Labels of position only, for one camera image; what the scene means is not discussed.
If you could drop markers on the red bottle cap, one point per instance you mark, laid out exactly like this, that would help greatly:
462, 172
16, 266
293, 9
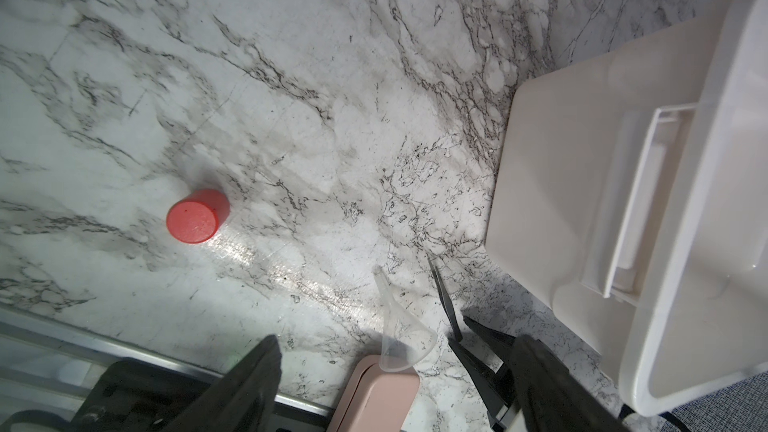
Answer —
198, 217

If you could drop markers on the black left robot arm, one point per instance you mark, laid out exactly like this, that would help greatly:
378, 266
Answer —
142, 397

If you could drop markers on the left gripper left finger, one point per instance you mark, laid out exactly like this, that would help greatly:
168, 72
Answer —
243, 400

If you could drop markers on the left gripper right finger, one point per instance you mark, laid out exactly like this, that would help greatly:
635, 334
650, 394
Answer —
550, 398

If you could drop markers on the metal tweezers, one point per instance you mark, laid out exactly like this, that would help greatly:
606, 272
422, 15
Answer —
444, 297

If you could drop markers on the clear plastic funnel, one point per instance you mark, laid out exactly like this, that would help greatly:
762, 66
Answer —
406, 341

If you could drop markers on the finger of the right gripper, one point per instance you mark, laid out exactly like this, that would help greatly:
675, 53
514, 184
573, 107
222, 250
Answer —
499, 343
483, 378

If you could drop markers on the pink rectangular case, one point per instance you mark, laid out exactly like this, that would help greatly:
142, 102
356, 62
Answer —
375, 400

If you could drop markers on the aluminium mounting rail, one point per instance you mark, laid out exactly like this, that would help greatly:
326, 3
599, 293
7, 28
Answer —
52, 367

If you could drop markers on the white plastic storage bin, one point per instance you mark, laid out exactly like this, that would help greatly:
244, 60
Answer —
631, 199

